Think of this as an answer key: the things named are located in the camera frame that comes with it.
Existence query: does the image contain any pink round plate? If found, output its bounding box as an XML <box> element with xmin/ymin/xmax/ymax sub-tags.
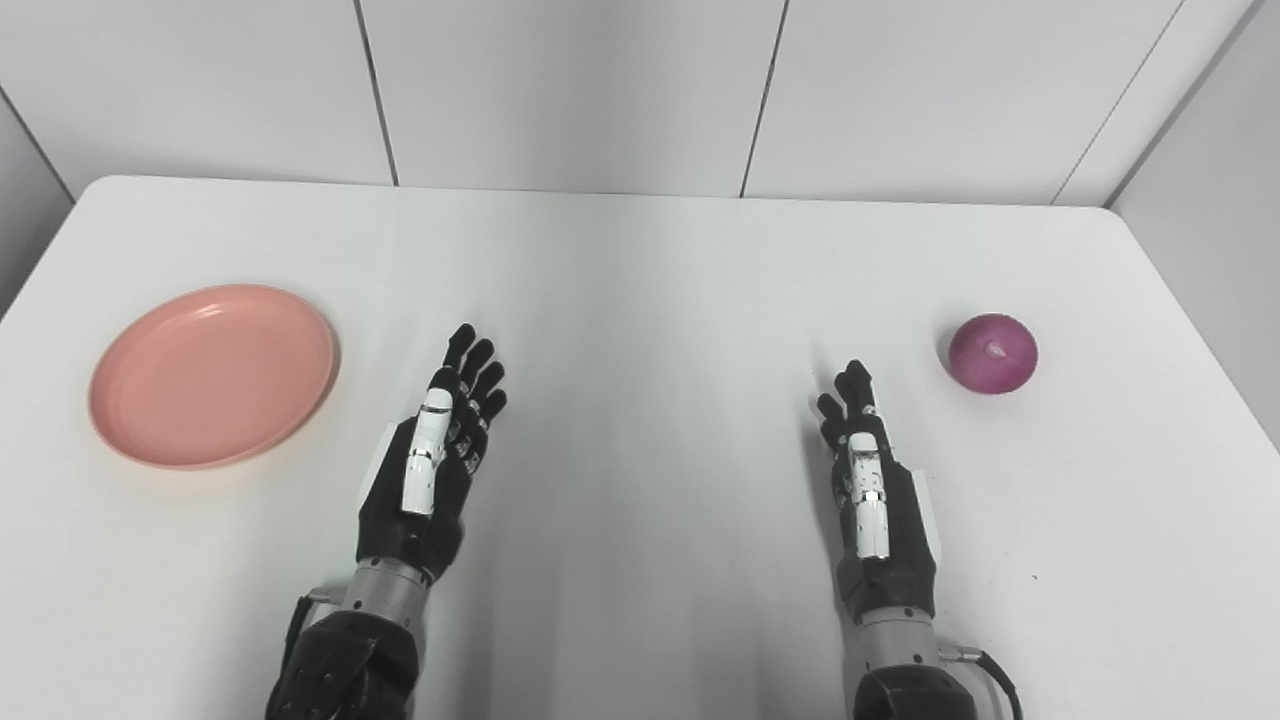
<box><xmin>88</xmin><ymin>284</ymin><xmax>339</xmax><ymax>470</ymax></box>

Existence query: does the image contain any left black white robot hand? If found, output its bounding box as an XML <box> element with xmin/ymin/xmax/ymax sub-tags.
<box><xmin>356</xmin><ymin>323</ymin><xmax>509</xmax><ymax>583</ymax></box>

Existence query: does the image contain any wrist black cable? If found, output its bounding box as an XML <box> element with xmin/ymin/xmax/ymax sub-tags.
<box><xmin>283</xmin><ymin>590</ymin><xmax>346</xmax><ymax>666</ymax></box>
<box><xmin>940</xmin><ymin>646</ymin><xmax>1024</xmax><ymax>720</ymax></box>

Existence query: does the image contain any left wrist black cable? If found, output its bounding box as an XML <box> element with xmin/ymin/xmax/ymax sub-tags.
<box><xmin>283</xmin><ymin>590</ymin><xmax>346</xmax><ymax>666</ymax></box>

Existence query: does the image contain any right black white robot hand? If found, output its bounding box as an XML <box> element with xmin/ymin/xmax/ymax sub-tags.
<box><xmin>816</xmin><ymin>360</ymin><xmax>943</xmax><ymax>623</ymax></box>

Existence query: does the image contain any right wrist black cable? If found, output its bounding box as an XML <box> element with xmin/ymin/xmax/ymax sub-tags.
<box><xmin>940</xmin><ymin>646</ymin><xmax>1024</xmax><ymax>720</ymax></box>

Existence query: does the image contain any purple red onion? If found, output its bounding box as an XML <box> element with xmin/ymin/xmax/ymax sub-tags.
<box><xmin>947</xmin><ymin>313</ymin><xmax>1039</xmax><ymax>395</ymax></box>

